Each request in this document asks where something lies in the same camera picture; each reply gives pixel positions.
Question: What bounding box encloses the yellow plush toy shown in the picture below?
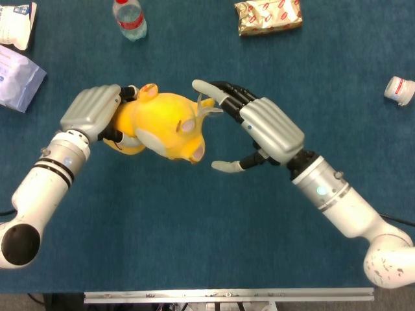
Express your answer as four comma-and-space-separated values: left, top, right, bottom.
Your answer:
102, 83, 224, 165

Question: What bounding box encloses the small white jar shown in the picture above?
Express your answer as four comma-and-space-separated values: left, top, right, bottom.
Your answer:
384, 76, 415, 107

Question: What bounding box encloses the clear plastic water bottle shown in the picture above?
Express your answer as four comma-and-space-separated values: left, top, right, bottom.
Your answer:
112, 0, 148, 42

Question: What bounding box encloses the aluminium rail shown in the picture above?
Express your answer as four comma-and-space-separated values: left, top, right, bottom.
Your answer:
84, 287, 375, 305

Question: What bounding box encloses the white printed snack bag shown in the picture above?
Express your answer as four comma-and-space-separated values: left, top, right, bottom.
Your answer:
0, 1, 38, 51

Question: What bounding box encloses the lavender tissue pack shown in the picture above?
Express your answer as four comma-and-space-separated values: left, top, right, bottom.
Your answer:
0, 44, 47, 113

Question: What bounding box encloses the gold red-printed snack pack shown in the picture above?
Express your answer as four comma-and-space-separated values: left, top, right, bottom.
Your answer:
234, 0, 303, 38

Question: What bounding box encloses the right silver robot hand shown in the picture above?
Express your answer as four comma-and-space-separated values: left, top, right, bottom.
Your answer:
191, 79, 306, 174

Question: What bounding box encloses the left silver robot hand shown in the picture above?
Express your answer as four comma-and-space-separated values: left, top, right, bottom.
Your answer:
60, 84, 141, 148

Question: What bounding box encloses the blue table cloth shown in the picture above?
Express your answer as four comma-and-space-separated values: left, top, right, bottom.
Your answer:
0, 0, 415, 295

